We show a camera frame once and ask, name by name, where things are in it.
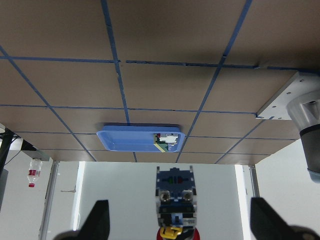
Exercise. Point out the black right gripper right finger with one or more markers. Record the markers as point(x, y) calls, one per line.
point(267, 224)

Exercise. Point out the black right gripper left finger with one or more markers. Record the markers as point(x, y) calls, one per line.
point(95, 227)

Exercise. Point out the red emergency stop button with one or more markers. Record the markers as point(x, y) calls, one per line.
point(176, 204)

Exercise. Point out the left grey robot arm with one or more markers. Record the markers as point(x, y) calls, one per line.
point(304, 110)

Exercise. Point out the plastic water bottle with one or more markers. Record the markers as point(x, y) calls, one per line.
point(34, 172)

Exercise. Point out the blue plastic tray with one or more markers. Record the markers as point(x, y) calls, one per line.
point(130, 138)

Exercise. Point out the green yellow sponge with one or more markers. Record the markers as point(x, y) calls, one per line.
point(160, 143)

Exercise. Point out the white circuit breaker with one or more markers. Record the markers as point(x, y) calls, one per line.
point(170, 139)

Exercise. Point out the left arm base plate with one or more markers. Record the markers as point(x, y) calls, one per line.
point(276, 107)

